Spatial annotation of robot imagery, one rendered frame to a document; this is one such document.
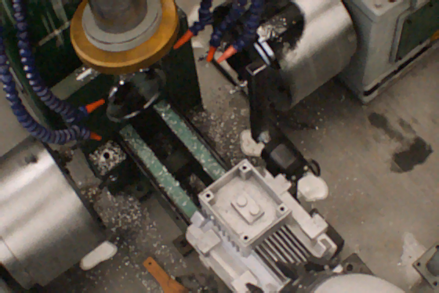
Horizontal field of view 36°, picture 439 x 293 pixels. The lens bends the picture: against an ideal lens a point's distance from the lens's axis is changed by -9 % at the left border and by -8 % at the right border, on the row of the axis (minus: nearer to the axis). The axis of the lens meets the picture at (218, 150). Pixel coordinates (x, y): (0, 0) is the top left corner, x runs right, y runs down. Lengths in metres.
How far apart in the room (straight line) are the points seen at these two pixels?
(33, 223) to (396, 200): 0.79
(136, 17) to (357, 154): 0.70
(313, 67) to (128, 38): 0.42
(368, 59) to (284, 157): 0.32
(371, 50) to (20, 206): 0.77
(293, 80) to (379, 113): 0.37
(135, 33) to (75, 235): 0.38
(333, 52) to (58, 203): 0.59
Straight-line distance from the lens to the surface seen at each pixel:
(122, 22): 1.10
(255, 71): 1.18
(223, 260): 1.25
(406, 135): 1.66
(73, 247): 1.29
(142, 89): 1.46
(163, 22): 1.15
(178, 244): 1.53
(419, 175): 1.62
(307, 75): 1.38
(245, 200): 1.21
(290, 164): 1.33
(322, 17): 1.38
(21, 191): 1.26
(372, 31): 1.44
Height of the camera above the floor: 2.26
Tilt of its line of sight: 64 degrees down
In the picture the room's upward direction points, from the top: 9 degrees counter-clockwise
